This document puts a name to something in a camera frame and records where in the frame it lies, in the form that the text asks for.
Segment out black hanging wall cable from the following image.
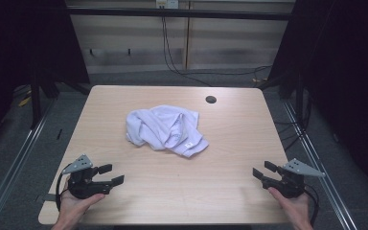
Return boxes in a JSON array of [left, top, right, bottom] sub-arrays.
[[161, 15, 213, 87]]

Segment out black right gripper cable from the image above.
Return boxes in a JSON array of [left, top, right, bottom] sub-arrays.
[[303, 184, 320, 227]]

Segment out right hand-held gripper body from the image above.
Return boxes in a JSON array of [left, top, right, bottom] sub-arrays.
[[261, 157, 327, 199]]

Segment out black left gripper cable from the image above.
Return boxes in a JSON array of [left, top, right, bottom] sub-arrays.
[[55, 163, 73, 212]]

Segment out aluminium floor rail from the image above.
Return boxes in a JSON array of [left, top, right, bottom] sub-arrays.
[[0, 92, 59, 230], [282, 100, 359, 230]]

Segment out black metal stand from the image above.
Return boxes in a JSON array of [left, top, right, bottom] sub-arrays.
[[294, 73, 305, 124], [29, 63, 43, 130]]

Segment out person's right hand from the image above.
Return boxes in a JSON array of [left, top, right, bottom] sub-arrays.
[[266, 186, 311, 223]]

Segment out person's left hand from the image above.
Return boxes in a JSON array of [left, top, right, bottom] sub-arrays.
[[58, 178, 106, 223]]

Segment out grey tape strip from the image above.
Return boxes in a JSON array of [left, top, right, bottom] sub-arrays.
[[35, 193, 58, 203]]

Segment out white towel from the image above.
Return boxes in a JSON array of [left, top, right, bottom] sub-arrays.
[[125, 104, 210, 159]]

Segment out black horizontal frame bar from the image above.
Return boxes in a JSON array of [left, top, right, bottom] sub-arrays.
[[66, 7, 293, 22]]

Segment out black curtain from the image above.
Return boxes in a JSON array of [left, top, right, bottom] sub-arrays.
[[0, 0, 91, 161], [266, 0, 368, 200]]

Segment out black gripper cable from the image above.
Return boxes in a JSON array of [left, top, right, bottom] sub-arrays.
[[55, 163, 73, 212], [303, 184, 320, 227]]

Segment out bundle of black floor cables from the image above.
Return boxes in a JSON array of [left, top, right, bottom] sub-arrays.
[[273, 118, 311, 153]]

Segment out black floor cable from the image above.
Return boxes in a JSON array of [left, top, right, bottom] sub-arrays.
[[172, 64, 273, 78]]

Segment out white wall socket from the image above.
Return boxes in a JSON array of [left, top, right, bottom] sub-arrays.
[[155, 0, 180, 10]]

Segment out yellow object on floor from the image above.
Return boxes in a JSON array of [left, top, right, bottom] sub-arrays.
[[17, 95, 33, 108]]

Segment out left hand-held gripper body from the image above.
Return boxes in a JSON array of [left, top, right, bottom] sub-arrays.
[[61, 153, 113, 199]]

